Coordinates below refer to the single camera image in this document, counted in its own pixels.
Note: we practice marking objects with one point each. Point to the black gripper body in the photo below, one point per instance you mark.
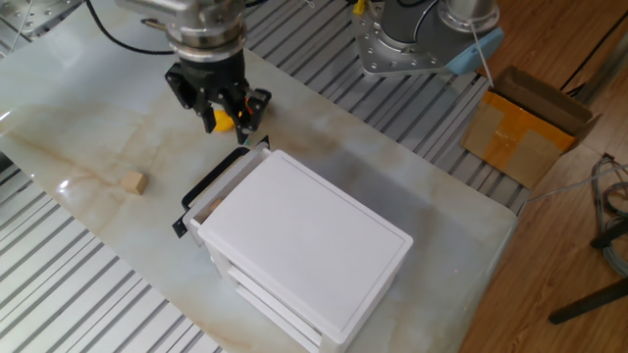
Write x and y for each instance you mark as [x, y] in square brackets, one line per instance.
[216, 73]

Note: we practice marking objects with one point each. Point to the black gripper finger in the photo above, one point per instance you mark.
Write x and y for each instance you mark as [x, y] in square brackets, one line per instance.
[250, 113]
[208, 117]

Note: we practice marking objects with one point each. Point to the white drawer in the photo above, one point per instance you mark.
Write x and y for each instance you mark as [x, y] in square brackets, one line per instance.
[223, 184]

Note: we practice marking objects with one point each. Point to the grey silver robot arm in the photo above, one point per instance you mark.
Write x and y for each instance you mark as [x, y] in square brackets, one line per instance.
[417, 29]

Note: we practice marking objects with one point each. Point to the wooden blocks in drawer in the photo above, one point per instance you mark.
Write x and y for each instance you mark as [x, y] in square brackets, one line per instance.
[216, 204]

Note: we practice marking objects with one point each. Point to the white drawer cabinet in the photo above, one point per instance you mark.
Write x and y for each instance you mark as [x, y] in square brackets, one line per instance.
[304, 235]

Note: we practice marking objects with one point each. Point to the small wooden cube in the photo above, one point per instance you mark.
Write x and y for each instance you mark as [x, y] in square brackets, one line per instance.
[134, 183]

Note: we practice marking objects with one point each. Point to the yellow connector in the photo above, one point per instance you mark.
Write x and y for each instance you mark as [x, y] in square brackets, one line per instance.
[359, 7]

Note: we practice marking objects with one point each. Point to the perforated metal plate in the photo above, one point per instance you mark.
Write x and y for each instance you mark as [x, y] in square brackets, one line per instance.
[34, 15]

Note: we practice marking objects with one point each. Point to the cardboard box with orange tape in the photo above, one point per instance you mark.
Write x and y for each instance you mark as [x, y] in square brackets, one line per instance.
[515, 137]

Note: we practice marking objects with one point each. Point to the short black stand foot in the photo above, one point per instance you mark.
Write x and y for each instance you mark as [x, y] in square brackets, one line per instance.
[611, 235]

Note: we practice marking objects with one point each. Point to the black stand leg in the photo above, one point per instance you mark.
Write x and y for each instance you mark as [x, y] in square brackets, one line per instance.
[589, 301]

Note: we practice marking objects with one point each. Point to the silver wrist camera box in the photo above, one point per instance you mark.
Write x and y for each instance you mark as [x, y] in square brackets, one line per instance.
[157, 6]

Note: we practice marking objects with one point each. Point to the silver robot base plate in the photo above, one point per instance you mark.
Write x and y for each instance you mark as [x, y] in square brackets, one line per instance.
[387, 59]

